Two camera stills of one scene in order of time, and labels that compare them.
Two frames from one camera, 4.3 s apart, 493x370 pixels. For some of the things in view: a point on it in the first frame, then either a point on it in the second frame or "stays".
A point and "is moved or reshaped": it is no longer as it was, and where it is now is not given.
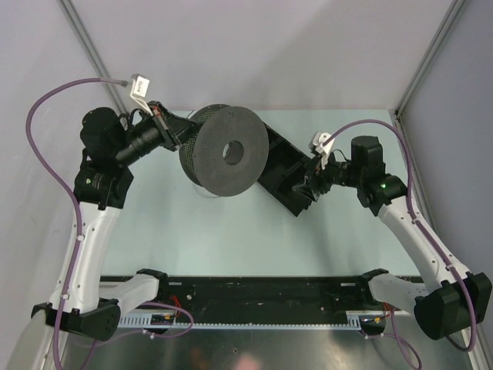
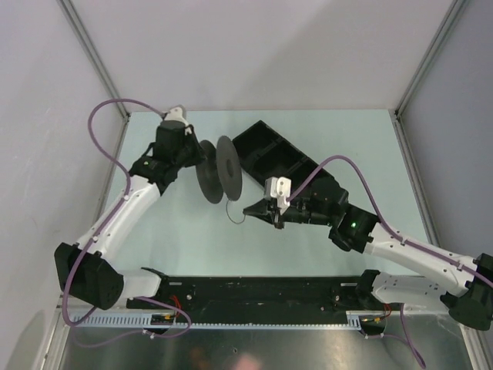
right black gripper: x=321 y=174 -> x=268 y=212
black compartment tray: x=285 y=163 stays
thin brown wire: x=195 y=185 -> x=229 y=216
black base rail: x=253 y=296 stays
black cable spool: x=228 y=153 is moved or reshaped
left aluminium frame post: x=91 y=50 stays
